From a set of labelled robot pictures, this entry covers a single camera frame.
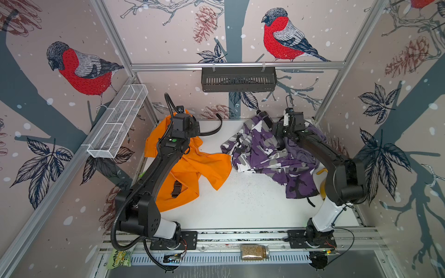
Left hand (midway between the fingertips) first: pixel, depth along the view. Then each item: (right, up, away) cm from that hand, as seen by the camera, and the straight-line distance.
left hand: (188, 120), depth 83 cm
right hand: (+49, -2, +12) cm, 51 cm away
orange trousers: (-5, -35, +6) cm, 35 cm away
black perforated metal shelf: (+26, +27, +21) cm, 43 cm away
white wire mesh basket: (-32, -4, -7) cm, 33 cm away
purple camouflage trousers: (+35, -15, +17) cm, 42 cm away
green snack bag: (-25, -57, -14) cm, 64 cm away
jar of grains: (+30, -54, -16) cm, 64 cm away
